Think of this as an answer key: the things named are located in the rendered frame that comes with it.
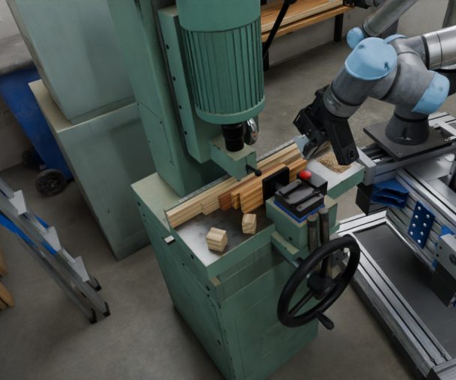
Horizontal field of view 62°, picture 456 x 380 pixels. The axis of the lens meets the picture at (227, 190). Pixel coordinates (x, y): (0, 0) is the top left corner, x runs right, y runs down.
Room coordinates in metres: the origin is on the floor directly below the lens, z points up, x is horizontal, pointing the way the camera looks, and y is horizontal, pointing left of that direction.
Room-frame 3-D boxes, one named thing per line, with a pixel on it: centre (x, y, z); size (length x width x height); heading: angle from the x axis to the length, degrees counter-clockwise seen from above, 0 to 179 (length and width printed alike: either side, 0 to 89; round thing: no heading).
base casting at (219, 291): (0.97, 0.02, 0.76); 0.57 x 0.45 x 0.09; 30
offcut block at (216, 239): (0.67, 0.05, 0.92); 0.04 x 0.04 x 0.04; 61
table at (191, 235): (0.81, -0.15, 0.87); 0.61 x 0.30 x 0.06; 120
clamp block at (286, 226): (0.73, -0.19, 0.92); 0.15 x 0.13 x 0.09; 120
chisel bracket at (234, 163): (0.88, -0.03, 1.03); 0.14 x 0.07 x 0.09; 30
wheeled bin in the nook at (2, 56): (2.42, 1.14, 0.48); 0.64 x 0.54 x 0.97; 120
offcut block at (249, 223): (0.72, -0.05, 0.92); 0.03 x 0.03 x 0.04; 72
